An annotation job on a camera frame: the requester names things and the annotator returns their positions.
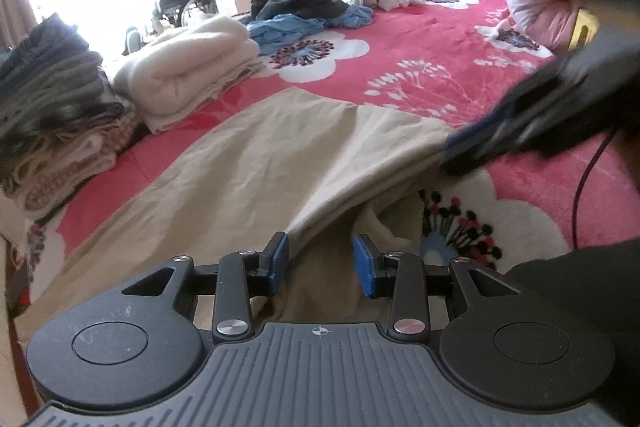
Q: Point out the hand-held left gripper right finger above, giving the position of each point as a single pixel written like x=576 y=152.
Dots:
x=364 y=264

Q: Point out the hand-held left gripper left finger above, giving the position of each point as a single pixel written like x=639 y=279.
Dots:
x=279 y=264

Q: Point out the beige pants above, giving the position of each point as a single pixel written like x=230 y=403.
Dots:
x=250 y=167

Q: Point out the cream folded blanket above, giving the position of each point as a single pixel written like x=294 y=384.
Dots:
x=190 y=67

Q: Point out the pink floral blanket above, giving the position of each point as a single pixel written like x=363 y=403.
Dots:
x=410 y=42

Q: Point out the dark plaid folded garment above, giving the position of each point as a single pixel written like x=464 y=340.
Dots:
x=50 y=82

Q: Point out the black garment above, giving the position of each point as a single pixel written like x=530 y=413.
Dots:
x=290 y=2

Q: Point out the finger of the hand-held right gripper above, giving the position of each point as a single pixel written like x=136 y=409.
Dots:
x=475 y=163
x=495 y=127

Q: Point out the blue garment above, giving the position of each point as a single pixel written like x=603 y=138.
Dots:
x=290 y=29

